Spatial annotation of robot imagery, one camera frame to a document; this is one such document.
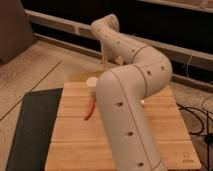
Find orange carrot toy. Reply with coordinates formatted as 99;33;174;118
84;98;95;120

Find white window frame rail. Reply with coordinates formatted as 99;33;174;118
25;10;213;71

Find white paper cup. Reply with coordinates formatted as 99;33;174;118
86;77;98;96

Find black floor cables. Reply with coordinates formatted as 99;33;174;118
176;94;213;171

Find grey cabinet corner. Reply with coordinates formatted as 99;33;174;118
0;0;36;63

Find bamboo wooden board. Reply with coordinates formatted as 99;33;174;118
45;82;201;171

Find dark grey floor mat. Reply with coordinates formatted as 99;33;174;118
5;88;62;171

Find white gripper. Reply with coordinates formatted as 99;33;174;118
101;44;124;66

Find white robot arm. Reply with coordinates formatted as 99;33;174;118
91;14;172;171

